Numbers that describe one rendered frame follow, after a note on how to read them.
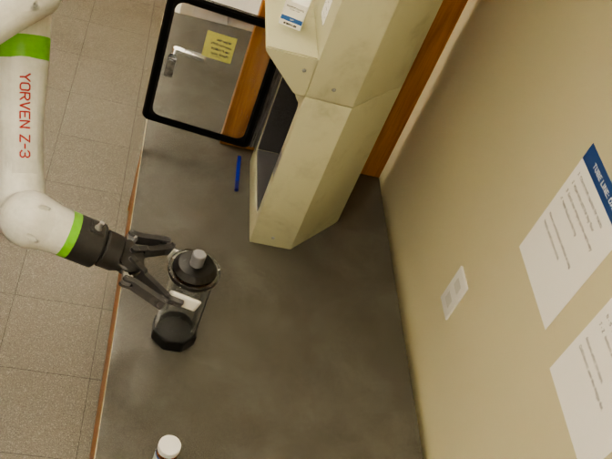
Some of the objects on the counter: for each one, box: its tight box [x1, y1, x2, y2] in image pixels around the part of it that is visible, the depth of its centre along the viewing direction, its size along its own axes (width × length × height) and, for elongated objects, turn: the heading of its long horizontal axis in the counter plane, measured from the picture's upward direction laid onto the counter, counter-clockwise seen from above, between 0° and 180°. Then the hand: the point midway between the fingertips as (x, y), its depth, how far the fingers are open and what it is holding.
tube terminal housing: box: [250, 0, 444, 250], centre depth 199 cm, size 25×32×77 cm
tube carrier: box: [155, 249, 220, 343], centre depth 175 cm, size 11×11×21 cm
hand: (190, 281), depth 170 cm, fingers open, 11 cm apart
